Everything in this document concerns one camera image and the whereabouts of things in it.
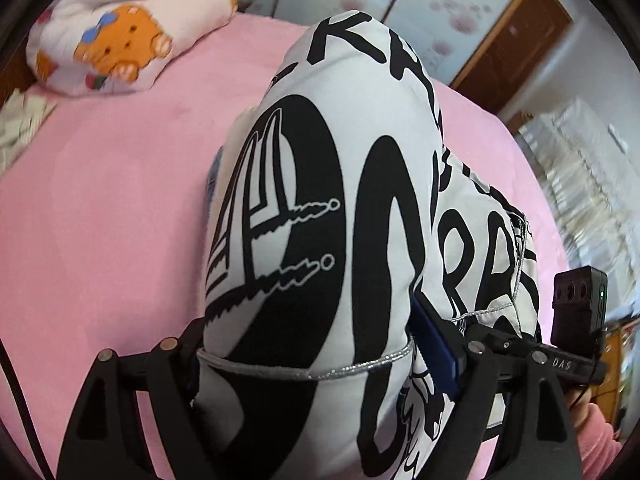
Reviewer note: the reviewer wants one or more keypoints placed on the person's right forearm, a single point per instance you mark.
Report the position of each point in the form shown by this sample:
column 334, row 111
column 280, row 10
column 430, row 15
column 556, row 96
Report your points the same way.
column 597, row 435

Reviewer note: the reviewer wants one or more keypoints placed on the brown wooden door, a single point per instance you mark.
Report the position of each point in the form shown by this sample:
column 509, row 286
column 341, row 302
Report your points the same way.
column 525, row 45

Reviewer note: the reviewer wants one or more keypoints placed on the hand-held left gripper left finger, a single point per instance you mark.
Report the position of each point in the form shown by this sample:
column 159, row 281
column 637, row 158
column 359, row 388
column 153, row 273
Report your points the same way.
column 177, row 357

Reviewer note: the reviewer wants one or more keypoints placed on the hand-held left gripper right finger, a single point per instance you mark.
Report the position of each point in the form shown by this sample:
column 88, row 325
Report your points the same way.
column 436, row 347

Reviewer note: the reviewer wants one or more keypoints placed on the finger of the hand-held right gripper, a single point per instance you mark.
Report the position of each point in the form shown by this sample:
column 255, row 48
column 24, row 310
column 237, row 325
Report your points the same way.
column 486, row 337

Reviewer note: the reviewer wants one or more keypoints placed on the pink cartoon bear quilt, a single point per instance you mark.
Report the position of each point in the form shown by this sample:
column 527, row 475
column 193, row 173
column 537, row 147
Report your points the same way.
column 125, row 25

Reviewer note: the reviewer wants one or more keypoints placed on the pink bed blanket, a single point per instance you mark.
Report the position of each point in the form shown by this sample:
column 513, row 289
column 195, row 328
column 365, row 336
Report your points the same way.
column 125, row 185

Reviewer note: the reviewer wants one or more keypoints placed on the cream folded blanket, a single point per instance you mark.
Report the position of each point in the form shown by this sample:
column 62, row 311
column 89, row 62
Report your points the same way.
column 22, row 120

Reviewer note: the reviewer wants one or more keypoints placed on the white curtain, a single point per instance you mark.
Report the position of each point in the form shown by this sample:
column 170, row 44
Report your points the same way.
column 590, row 200

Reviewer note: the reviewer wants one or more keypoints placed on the floral sliding door wardrobe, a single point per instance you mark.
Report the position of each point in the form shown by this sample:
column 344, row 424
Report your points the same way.
column 425, row 10

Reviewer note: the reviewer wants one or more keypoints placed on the black and white printed garment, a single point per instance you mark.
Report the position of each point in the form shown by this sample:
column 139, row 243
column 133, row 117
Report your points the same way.
column 325, row 210

